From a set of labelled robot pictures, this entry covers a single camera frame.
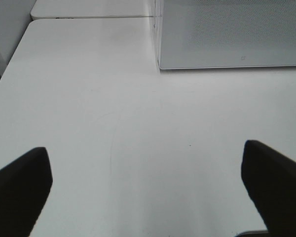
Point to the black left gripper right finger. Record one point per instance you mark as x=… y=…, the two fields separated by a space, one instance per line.
x=270 y=180

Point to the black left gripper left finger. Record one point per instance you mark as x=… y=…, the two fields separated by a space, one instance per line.
x=25 y=185

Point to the white microwave door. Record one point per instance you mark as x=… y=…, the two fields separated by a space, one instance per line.
x=197 y=34

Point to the white microwave oven body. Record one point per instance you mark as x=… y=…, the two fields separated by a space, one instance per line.
x=155 y=24

